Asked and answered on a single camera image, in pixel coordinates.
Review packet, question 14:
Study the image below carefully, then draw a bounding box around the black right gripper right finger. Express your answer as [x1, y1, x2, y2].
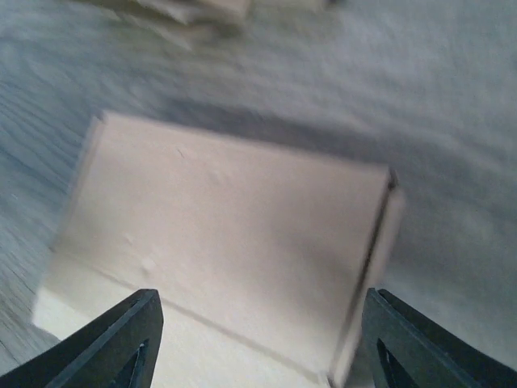
[362, 288, 516, 388]

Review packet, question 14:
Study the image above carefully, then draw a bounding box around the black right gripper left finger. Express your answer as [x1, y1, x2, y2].
[1, 289, 164, 387]

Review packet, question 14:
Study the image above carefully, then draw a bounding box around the brown cardboard box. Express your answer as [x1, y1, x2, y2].
[32, 112, 405, 387]

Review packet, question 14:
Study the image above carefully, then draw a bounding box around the stack of flat cardboard blanks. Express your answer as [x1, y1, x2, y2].
[66, 1, 340, 46]

